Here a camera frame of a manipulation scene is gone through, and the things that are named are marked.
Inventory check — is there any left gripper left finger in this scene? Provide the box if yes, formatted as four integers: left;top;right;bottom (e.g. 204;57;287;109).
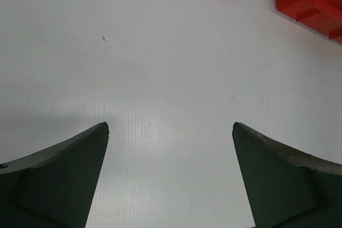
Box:
1;122;109;227

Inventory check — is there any red plastic bin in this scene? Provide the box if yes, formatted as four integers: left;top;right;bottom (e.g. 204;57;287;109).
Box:
275;0;341;43

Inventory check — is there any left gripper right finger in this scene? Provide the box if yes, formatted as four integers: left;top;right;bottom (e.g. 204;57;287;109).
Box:
232;122;341;227

